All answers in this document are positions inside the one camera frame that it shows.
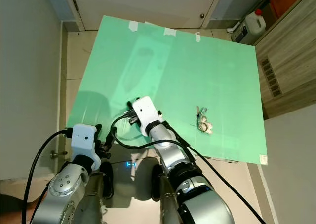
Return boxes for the white jug red cap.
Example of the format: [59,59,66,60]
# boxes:
[244,8,268,36]

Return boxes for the white door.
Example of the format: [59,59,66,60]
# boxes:
[69,0,221,30]

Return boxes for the keys with white keychain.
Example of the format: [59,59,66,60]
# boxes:
[195,105,214,135]

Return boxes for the metal door handle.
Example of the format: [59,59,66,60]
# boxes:
[50,150,68,161]

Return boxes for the black blue box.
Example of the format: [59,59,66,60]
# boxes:
[229,23,250,42]

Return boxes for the wooden cabinet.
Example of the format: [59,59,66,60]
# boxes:
[254,0,316,119]

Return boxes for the silver robot torso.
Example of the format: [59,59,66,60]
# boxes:
[151,162,184,224]

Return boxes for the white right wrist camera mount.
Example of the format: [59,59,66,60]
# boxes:
[132,96,163,138]

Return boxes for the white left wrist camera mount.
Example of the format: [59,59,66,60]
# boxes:
[71,123,102,172]

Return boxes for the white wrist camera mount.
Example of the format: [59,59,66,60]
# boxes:
[132,96,163,138]
[71,123,102,172]

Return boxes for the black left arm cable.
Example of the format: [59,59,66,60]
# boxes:
[32,128,74,224]

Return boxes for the green table mat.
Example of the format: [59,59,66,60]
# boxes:
[66,15,269,165]

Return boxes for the cabinet vent grille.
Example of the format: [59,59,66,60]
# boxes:
[260,56,283,98]

